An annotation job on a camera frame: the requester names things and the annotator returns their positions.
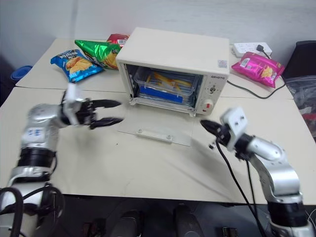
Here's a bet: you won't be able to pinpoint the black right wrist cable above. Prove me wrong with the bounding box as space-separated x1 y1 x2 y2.
215 139 266 237

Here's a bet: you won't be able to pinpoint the black oven power cord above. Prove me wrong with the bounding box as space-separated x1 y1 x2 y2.
226 74 288 100

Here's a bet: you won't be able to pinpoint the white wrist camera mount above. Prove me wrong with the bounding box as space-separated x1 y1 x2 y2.
64 83 86 125
220 106 248 152

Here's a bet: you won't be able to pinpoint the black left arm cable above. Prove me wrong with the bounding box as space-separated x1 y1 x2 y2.
0 184 65 237

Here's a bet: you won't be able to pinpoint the black box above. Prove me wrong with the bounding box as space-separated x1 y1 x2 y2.
281 40 316 80

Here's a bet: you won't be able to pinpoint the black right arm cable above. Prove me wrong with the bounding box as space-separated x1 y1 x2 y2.
245 158 262 237

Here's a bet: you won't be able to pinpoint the white power strip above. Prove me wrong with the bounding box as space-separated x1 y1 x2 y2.
232 42 274 59

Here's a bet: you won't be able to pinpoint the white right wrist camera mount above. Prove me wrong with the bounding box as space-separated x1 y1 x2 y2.
220 106 248 152

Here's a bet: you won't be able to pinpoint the green chips bag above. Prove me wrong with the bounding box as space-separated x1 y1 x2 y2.
74 39 123 71

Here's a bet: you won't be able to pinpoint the cream toaster oven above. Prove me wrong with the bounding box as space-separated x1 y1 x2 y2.
115 27 231 118

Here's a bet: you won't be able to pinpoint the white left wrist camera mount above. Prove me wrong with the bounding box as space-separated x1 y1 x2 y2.
64 83 86 125

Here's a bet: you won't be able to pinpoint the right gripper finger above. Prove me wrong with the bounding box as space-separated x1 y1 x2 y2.
200 121 222 136
200 119 224 131

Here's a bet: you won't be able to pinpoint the black power plug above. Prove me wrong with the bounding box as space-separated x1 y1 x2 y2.
256 44 273 59

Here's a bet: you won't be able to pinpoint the oven temperature knob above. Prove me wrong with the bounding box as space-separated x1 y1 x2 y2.
208 84 221 96

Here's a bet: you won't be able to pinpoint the oven timer knob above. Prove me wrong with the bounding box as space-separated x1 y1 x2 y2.
200 98 215 114

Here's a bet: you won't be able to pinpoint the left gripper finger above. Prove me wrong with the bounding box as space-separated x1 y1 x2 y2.
92 99 122 110
89 117 124 130

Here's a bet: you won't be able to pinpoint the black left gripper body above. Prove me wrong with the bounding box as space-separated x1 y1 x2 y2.
74 98 98 130

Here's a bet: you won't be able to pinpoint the clear plastic food container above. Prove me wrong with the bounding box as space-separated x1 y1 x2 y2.
134 66 201 107

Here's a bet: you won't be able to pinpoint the clear plastic bags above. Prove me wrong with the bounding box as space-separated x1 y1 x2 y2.
285 75 316 144

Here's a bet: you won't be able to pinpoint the pink chips bag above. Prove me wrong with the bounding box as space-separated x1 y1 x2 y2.
231 51 286 88

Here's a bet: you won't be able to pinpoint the red snack bag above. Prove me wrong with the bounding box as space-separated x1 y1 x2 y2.
106 33 130 48

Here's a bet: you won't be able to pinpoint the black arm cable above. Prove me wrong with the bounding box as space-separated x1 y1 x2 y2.
245 158 262 237
0 184 65 237

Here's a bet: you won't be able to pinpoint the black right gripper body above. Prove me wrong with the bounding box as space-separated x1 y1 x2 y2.
208 123 232 151

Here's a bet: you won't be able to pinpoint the white oven door handle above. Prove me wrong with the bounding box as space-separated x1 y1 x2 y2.
136 128 174 144

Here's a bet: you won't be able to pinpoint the blue chips bag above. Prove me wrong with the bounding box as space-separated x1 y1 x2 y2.
50 48 105 83

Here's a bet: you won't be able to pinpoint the glass oven door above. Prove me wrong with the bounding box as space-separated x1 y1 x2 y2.
118 108 196 147

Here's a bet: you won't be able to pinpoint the blue round bowl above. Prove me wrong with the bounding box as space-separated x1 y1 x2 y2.
10 65 34 81

